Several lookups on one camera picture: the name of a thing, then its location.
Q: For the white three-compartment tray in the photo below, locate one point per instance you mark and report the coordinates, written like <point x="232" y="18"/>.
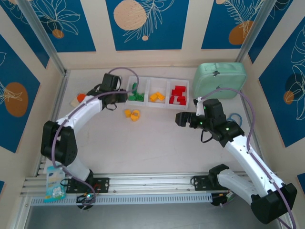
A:
<point x="157" y="86"/>

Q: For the long green lego block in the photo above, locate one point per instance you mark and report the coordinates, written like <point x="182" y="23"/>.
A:
<point x="135" y="86"/>

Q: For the long red lego block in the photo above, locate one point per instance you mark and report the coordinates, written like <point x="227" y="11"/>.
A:
<point x="182" y="88"/>
<point x="182" y="100"/>

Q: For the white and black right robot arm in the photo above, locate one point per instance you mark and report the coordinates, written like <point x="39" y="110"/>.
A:
<point x="240" y="155"/>

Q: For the light blue packet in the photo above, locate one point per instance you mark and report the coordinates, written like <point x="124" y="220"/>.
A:
<point x="54" y="183"/>

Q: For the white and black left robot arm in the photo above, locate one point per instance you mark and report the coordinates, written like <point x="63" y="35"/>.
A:
<point x="78" y="113"/>

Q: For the mint green zipper case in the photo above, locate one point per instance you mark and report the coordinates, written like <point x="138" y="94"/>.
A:
<point x="219" y="76"/>

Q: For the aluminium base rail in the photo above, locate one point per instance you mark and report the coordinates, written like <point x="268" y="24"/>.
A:
<point x="152" y="179"/>

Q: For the orange-lid bottle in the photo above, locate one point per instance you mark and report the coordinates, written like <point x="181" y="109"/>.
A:
<point x="81" y="97"/>

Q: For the aluminium frame post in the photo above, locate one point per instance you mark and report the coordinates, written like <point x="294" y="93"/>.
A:
<point x="43" y="35"/>
<point x="255" y="28"/>

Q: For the small yellow lego block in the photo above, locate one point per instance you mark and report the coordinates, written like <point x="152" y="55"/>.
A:
<point x="128" y="113"/>

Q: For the base wiring bundle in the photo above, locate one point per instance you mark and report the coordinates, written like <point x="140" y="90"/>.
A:
<point x="87" y="200"/>
<point x="219" y="201"/>

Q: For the yellow lego block with hole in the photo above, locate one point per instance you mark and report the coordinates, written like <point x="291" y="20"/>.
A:
<point x="136" y="111"/>

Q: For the beige wedge piece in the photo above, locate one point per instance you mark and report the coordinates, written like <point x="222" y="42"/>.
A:
<point x="74" y="103"/>

